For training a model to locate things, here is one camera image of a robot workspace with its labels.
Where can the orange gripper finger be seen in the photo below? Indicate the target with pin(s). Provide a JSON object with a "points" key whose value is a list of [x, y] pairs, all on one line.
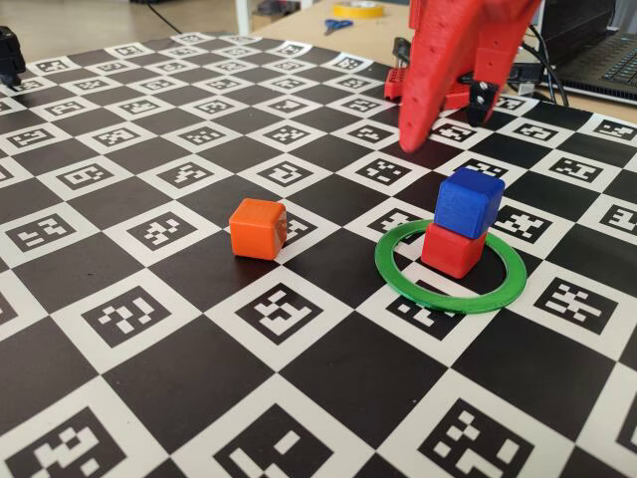
{"points": [[423, 89]]}

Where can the blue cube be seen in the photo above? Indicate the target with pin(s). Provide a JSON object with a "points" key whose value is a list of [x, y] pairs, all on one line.
{"points": [[465, 206]]}

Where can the red cube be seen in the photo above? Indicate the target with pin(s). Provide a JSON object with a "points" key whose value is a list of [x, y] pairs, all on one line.
{"points": [[448, 254]]}

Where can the orange cube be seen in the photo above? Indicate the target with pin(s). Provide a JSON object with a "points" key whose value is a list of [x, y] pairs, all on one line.
{"points": [[256, 231]]}

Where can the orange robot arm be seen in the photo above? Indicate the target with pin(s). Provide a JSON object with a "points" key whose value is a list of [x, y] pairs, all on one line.
{"points": [[497, 74]]}

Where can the small black power adapter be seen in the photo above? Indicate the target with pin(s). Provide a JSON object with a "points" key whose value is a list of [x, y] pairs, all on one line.
{"points": [[525, 72]]}

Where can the yellow tape roll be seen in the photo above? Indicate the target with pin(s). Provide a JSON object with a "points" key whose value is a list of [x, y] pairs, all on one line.
{"points": [[358, 9]]}

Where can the black laptop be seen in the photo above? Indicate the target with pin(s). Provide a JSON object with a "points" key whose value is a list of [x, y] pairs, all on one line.
{"points": [[587, 30]]}

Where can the white table leg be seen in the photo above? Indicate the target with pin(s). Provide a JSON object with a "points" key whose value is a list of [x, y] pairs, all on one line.
{"points": [[245, 15]]}

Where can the black white marker checkerboard mat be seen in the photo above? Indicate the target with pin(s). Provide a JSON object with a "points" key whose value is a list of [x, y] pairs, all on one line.
{"points": [[318, 378]]}

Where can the black tripod head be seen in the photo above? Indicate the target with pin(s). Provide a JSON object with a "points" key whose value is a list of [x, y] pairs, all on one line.
{"points": [[11, 55]]}

